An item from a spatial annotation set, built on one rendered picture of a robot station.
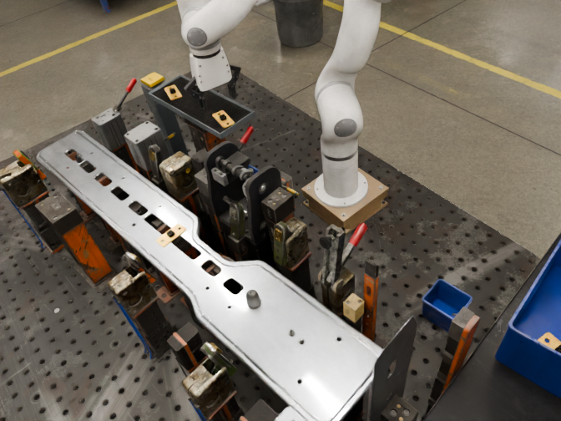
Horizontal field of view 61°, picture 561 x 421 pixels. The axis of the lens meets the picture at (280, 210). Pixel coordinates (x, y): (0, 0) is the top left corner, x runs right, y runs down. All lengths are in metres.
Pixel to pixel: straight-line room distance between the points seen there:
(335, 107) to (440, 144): 1.86
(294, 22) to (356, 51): 2.82
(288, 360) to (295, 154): 1.10
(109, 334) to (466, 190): 2.05
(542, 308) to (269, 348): 0.60
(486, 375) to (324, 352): 0.33
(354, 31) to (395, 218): 0.71
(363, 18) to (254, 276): 0.71
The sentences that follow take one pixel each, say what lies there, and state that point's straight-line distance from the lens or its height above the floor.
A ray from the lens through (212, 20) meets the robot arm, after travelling 1.18.
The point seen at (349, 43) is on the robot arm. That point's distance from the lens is 1.33.
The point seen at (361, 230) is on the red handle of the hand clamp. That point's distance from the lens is 1.10.
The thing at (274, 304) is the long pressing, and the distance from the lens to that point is 1.16.
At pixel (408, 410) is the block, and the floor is 1.08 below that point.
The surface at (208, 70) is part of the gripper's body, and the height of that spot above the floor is 1.34.
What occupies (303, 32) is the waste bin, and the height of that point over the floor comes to 0.13.
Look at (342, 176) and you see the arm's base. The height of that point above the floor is 0.90.
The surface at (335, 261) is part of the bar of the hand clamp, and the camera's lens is 1.05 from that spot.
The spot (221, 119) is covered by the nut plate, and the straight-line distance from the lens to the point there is 1.43.
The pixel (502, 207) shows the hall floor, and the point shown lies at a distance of 2.84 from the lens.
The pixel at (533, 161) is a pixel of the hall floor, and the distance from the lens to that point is 3.17.
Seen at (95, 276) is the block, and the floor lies 0.74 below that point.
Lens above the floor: 1.98
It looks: 46 degrees down
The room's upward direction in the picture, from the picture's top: 9 degrees counter-clockwise
